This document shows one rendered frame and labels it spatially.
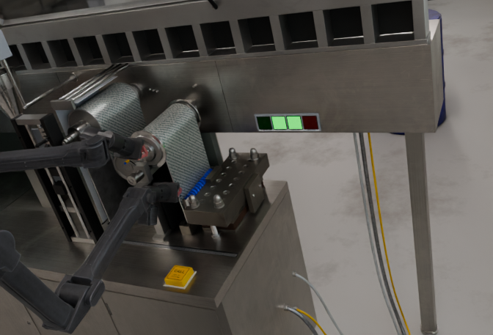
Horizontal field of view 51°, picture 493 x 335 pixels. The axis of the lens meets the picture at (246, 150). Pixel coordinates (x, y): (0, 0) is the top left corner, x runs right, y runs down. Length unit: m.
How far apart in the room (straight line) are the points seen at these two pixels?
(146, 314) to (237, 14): 1.09
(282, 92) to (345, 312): 1.32
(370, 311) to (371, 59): 1.44
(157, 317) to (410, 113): 1.11
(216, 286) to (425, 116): 0.86
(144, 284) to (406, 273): 1.58
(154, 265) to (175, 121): 0.51
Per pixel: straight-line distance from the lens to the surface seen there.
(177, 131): 1.85
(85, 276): 1.45
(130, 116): 2.02
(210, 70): 1.93
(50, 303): 1.33
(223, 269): 1.73
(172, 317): 1.87
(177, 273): 1.74
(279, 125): 1.90
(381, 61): 1.70
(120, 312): 2.03
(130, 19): 2.04
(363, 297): 2.81
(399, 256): 3.03
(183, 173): 1.88
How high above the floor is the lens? 1.98
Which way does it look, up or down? 27 degrees down
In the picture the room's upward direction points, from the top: 14 degrees counter-clockwise
